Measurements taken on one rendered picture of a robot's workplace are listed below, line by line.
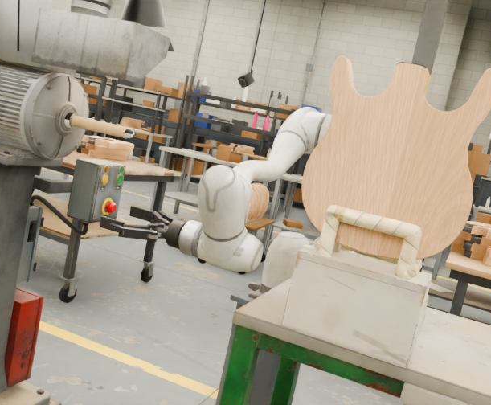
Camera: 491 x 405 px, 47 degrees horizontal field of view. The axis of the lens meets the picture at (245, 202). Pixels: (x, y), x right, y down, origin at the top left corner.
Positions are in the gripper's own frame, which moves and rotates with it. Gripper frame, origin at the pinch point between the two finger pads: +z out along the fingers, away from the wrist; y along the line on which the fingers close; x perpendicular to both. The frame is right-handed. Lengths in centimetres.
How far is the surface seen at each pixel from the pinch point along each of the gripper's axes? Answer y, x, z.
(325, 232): -13, 15, -59
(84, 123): 7.0, 21.6, 19.2
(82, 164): 25.1, 4.1, 32.9
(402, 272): -14, 11, -76
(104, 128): 7.0, 21.5, 12.5
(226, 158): 502, -89, 187
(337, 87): -5, 44, -54
